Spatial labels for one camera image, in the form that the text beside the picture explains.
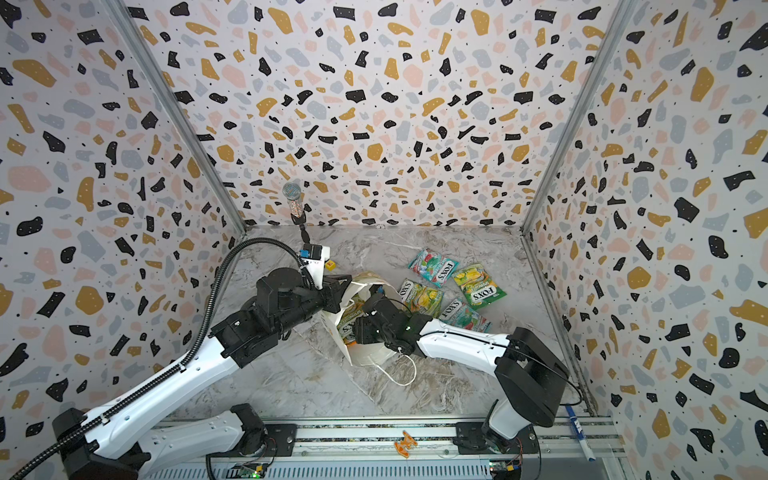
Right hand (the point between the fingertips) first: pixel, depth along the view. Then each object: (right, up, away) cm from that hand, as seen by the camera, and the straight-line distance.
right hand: (353, 324), depth 81 cm
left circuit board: (-23, -32, -11) cm, 41 cm away
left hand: (+2, +15, -13) cm, 20 cm away
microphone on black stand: (-19, +37, +6) cm, 42 cm away
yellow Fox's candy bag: (+19, +4, +17) cm, 26 cm away
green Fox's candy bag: (+32, 0, +13) cm, 34 cm away
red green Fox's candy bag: (+25, +14, +25) cm, 38 cm away
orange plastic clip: (+14, -28, -8) cm, 32 cm away
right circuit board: (+39, -33, -9) cm, 52 cm away
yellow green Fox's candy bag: (+39, +8, +22) cm, 45 cm away
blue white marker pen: (+57, -25, -6) cm, 63 cm away
